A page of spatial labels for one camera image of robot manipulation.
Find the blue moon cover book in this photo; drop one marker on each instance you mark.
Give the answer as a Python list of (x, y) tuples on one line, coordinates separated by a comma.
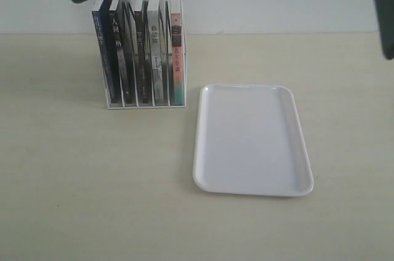
[(101, 19)]

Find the dark brown spine book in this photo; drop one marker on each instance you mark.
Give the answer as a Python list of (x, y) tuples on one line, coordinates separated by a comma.
[(143, 82)]

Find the pink orange spine book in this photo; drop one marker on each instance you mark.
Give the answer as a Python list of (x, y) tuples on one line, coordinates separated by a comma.
[(177, 67)]

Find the black book white title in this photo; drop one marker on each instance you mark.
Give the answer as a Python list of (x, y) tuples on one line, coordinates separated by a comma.
[(119, 15)]

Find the grey white spine book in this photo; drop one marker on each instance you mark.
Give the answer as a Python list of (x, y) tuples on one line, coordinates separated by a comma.
[(157, 49)]

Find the white plastic tray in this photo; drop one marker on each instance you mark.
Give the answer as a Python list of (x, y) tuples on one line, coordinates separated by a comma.
[(249, 141)]

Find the white wire book rack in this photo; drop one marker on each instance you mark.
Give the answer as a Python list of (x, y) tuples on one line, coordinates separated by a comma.
[(135, 105)]

